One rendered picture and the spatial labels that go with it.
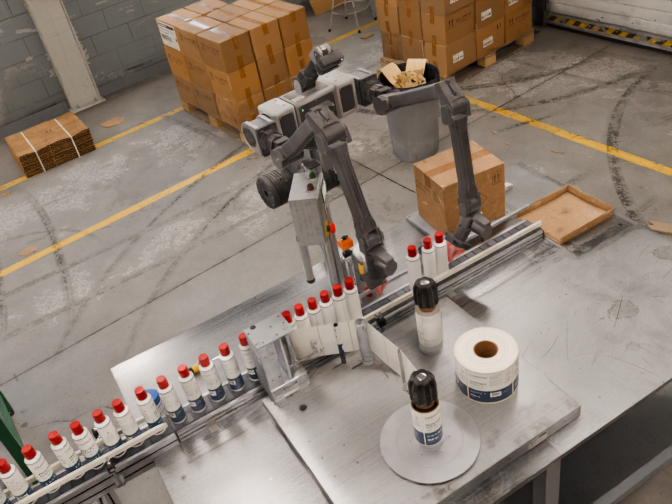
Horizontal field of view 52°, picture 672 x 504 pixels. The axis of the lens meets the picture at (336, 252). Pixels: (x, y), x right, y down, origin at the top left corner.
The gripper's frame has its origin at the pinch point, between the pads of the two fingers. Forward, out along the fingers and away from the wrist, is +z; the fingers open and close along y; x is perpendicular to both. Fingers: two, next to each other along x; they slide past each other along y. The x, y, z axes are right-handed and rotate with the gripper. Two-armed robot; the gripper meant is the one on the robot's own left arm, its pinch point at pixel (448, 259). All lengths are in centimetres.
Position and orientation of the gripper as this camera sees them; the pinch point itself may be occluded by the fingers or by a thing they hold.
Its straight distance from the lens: 275.5
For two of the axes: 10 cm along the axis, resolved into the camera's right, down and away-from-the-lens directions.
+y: 5.0, 4.5, -7.4
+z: -4.1, 8.8, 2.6
